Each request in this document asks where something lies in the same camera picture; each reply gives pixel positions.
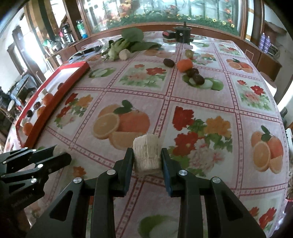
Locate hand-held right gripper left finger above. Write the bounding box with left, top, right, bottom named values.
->
left=25, top=148, right=135, bottom=238

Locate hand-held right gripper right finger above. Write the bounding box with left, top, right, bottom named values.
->
left=161, top=148, right=267, bottom=238

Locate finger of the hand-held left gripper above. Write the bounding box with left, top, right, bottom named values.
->
left=0, top=145, right=60, bottom=171
left=2, top=152, right=72, bottom=184

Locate red rimmed white tray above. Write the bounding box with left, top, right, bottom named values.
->
left=14, top=61, right=90, bottom=148

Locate dark thermos jug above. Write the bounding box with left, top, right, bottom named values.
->
left=61, top=24, right=71, bottom=43

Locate green plastic bottle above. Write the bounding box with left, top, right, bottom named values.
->
left=76, top=20, right=88, bottom=39

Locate green bok choy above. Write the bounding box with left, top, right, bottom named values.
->
left=101, top=27, right=162, bottom=61

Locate white paper roll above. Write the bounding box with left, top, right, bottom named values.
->
left=259, top=71, right=278, bottom=101

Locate black round device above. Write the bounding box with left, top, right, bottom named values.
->
left=173, top=21, right=193, bottom=44

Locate glass panel with flowers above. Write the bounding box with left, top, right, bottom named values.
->
left=79, top=0, right=246, bottom=35

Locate white slotted basket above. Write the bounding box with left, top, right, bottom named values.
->
left=269, top=44, right=281, bottom=56

